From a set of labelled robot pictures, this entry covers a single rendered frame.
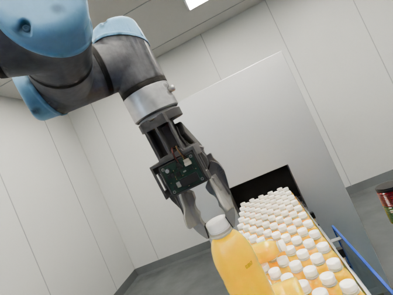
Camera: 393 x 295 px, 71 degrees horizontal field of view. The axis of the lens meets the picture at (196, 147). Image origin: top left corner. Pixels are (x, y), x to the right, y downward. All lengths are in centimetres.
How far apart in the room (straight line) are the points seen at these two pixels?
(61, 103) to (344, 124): 466
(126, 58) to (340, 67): 466
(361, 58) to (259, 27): 162
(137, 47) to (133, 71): 4
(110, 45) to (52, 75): 13
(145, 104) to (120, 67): 6
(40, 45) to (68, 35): 2
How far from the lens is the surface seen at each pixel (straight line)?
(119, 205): 529
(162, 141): 38
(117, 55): 42
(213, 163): 44
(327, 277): 89
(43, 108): 41
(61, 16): 27
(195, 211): 46
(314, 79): 484
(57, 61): 30
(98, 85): 41
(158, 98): 40
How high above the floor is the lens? 153
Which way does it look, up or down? 2 degrees up
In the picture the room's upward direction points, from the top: 24 degrees counter-clockwise
